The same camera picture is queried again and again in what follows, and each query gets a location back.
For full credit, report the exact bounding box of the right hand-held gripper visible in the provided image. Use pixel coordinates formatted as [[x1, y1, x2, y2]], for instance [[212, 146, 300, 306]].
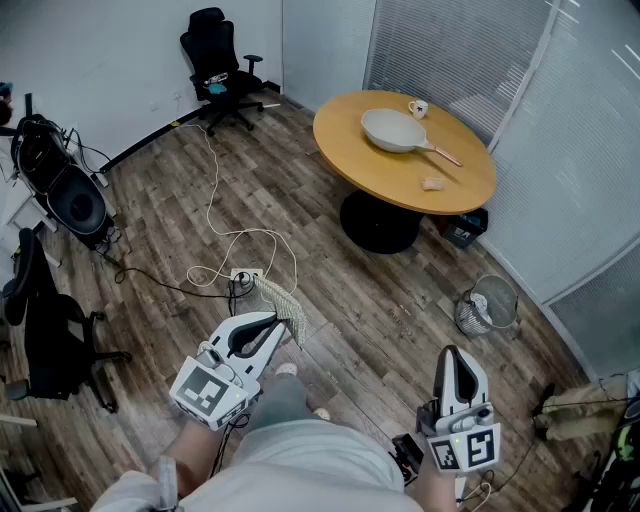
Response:
[[415, 344, 502, 474]]

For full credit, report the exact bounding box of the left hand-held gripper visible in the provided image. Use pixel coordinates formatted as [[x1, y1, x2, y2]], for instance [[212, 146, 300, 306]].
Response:
[[168, 310, 291, 432]]

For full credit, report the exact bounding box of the person's left forearm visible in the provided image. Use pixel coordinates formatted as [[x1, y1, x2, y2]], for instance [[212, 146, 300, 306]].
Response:
[[162, 414, 251, 496]]

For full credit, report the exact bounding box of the person's right forearm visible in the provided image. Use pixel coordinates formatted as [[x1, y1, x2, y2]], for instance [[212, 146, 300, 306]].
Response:
[[407, 457, 461, 512]]

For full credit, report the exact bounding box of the crumpled white paper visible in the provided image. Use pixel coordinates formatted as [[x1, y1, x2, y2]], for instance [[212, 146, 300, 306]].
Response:
[[469, 293, 494, 326]]

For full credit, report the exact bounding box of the black waist-mounted device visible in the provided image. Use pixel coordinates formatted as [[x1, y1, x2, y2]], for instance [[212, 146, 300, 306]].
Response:
[[392, 433, 425, 489]]

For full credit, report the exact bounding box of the person's white shirt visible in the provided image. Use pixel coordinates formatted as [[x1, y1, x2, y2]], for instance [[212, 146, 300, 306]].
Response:
[[89, 418, 416, 512]]

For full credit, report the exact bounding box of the black storage box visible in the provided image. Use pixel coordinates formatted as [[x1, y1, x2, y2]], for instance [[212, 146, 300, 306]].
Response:
[[442, 207, 490, 250]]

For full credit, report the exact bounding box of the black and green shoe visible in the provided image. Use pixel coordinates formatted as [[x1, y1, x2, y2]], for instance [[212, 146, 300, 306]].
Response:
[[612, 414, 640, 466]]

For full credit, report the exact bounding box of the black low office chair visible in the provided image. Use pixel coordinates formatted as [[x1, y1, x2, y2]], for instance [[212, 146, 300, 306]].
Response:
[[0, 227, 134, 415]]

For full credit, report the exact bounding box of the round wooden table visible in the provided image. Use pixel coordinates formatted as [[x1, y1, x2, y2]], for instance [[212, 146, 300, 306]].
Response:
[[312, 89, 498, 255]]

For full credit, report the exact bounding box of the black round padded seat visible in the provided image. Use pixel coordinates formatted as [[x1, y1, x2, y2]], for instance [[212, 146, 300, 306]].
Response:
[[10, 113, 117, 251]]

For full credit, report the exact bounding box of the black high-back office chair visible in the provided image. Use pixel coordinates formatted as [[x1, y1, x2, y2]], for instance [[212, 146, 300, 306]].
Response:
[[179, 7, 266, 137]]

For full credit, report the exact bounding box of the wire mesh waste bin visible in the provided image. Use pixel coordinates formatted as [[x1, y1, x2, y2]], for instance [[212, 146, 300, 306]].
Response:
[[454, 273, 520, 337]]

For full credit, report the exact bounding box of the black floor cable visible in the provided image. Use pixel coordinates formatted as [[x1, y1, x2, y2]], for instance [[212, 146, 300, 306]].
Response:
[[102, 249, 236, 301]]

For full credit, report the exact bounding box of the long white floor cable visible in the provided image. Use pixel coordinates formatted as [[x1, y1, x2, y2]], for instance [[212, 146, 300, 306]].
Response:
[[174, 122, 300, 296]]

